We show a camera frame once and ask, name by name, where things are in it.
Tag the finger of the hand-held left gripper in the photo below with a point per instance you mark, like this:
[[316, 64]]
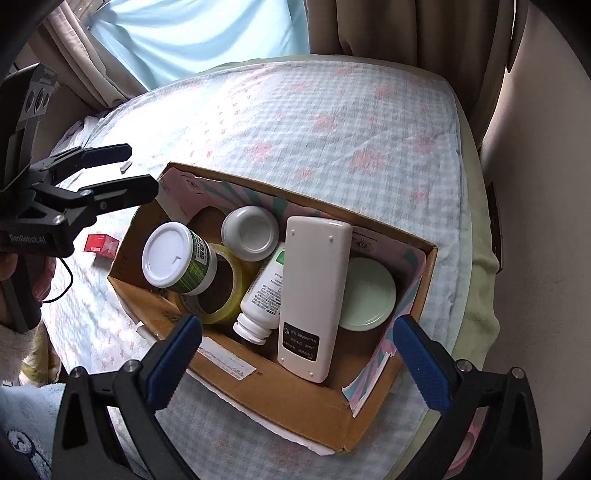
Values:
[[124, 191], [106, 153]]

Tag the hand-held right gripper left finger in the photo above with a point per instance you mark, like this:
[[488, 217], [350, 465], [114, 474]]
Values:
[[175, 357]]

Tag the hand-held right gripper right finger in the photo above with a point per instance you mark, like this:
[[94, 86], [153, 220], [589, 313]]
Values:
[[422, 364]]

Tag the small red box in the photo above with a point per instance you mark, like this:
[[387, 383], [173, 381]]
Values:
[[99, 244]]

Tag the green label jar white lid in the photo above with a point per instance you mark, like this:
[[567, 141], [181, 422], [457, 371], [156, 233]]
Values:
[[168, 256]]

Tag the yellow tape roll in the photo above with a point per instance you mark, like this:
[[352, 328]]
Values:
[[226, 295]]

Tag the round jar pale green lid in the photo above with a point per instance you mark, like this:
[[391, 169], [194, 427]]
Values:
[[369, 297]]

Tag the white plastic bottle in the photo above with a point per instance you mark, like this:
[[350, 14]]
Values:
[[263, 300]]

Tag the cardboard box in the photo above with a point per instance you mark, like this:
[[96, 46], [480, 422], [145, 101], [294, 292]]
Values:
[[295, 397]]

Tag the small white round jar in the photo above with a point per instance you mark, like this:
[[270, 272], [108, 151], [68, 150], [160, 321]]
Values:
[[251, 230]]

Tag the white remote control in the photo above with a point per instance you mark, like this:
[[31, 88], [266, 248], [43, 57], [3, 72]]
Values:
[[314, 286]]

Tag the person's left hand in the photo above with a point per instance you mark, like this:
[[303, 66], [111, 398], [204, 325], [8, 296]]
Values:
[[46, 277]]

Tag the crumpled pale pillow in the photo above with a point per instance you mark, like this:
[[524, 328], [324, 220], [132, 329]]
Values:
[[78, 130]]

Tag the pink cloth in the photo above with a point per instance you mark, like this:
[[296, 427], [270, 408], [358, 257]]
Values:
[[468, 438]]

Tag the yellow cloth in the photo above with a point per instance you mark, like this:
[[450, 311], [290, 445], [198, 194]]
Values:
[[44, 355]]

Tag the light blue hanging cloth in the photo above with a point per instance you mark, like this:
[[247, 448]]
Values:
[[203, 37]]

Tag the person's blue fleece clothing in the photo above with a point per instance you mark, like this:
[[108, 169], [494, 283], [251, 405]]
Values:
[[27, 429]]

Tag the floral checked bed sheet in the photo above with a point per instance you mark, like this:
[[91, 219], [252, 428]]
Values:
[[323, 129]]

